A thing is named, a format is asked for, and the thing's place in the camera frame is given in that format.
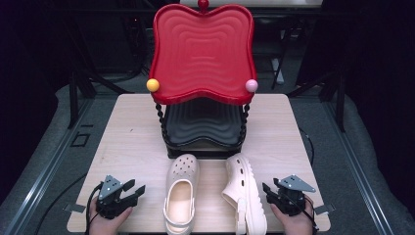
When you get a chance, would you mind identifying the red and black shoe rack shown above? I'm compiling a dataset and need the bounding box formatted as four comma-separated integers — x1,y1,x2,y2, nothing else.
146,0,259,161

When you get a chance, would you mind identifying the person's left hand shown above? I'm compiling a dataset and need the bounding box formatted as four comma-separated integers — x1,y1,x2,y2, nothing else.
88,199,134,235

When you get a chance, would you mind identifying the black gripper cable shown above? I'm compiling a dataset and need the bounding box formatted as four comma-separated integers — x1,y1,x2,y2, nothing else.
280,191,320,235
84,182,104,235

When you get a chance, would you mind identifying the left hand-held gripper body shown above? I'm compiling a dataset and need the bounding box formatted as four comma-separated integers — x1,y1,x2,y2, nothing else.
96,174,138,220

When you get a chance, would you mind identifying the cream clog shoe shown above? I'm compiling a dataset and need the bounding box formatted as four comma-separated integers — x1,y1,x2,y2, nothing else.
162,153,201,235
221,153,268,235

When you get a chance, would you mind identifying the person's right hand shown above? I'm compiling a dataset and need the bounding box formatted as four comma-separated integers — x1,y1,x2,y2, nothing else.
269,197,315,235

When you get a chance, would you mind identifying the black metal stand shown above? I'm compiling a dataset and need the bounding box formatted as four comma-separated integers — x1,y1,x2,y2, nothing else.
287,70,346,133
67,70,135,130

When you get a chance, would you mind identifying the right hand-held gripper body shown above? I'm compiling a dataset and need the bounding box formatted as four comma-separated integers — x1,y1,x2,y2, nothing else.
267,174,317,217

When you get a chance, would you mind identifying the black floor cable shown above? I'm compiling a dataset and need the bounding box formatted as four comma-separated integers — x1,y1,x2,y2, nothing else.
33,172,88,235
299,127,315,167

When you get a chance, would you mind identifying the grey tape strip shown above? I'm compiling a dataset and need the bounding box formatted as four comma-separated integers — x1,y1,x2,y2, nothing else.
63,203,87,213
313,203,336,215

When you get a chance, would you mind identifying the silver floor rail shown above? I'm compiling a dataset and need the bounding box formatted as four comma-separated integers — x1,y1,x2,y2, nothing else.
324,99,397,235
0,97,96,235

